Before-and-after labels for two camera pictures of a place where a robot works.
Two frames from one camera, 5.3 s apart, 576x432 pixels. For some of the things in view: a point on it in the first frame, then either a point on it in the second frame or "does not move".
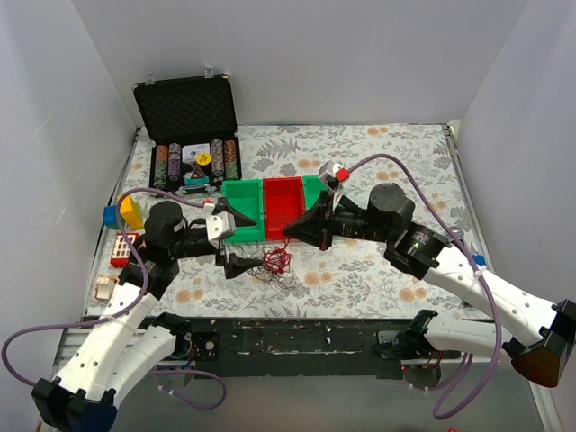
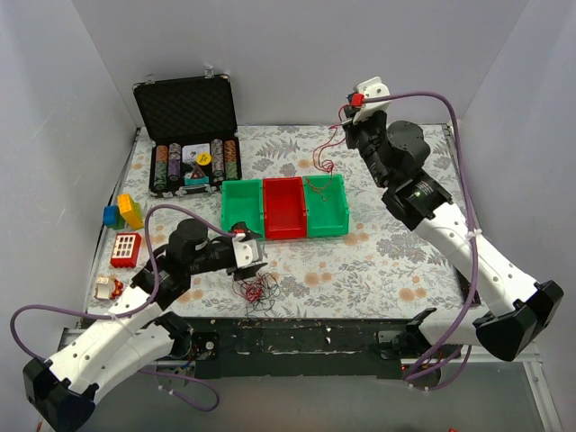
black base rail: x=298 y=348 does not move
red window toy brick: x=121 y=251 does not move
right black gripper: x=325 y=223 → x=356 y=130
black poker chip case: x=190 y=123 does not move
